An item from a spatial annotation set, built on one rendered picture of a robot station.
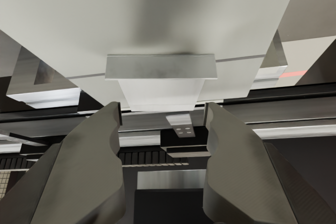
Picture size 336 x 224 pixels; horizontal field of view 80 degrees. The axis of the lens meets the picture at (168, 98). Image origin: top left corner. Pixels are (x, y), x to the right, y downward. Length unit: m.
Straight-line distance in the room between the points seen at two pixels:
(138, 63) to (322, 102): 0.48
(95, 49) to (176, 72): 0.06
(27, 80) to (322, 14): 0.44
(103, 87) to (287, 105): 0.43
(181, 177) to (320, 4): 0.29
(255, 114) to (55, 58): 0.43
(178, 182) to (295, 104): 0.37
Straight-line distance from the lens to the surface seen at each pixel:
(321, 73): 0.79
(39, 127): 0.68
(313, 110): 0.56
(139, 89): 0.22
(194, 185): 0.26
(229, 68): 0.19
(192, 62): 0.16
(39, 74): 0.37
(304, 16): 0.37
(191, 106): 0.27
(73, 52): 0.18
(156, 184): 0.26
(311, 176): 0.82
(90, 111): 0.30
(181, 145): 0.44
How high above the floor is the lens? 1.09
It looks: 23 degrees down
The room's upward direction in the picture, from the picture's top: 179 degrees clockwise
